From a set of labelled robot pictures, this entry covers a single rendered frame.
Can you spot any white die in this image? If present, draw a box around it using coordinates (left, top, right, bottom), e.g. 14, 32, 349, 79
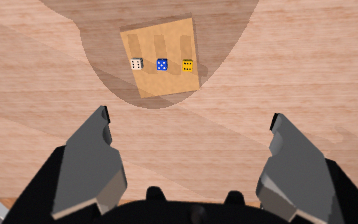
130, 58, 144, 70

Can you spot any yellow die with black pips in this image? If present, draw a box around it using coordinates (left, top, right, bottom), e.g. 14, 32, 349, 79
182, 59, 193, 71

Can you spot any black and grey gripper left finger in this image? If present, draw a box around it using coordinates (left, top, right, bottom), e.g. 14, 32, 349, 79
1, 105, 128, 224

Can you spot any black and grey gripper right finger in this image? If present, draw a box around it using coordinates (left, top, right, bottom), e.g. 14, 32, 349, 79
256, 113, 358, 224

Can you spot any tan mat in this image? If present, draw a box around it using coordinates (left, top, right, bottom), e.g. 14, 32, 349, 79
120, 18, 200, 98

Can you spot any blue die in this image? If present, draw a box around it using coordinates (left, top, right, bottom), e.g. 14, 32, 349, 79
156, 58, 168, 70

